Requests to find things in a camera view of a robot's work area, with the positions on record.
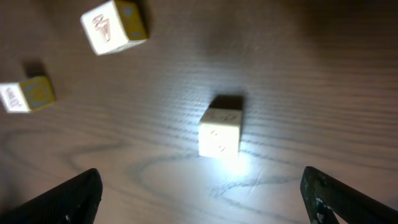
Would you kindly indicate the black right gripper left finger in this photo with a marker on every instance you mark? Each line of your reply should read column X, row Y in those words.
column 74, row 201

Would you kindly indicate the white wooden block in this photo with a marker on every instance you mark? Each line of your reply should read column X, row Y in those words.
column 219, row 133

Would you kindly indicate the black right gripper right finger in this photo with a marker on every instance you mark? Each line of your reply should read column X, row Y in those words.
column 326, row 198

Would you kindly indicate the pale yellow block left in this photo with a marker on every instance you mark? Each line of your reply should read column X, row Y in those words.
column 114, row 26

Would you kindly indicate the yellow block right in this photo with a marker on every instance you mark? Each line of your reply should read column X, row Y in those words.
column 28, row 95

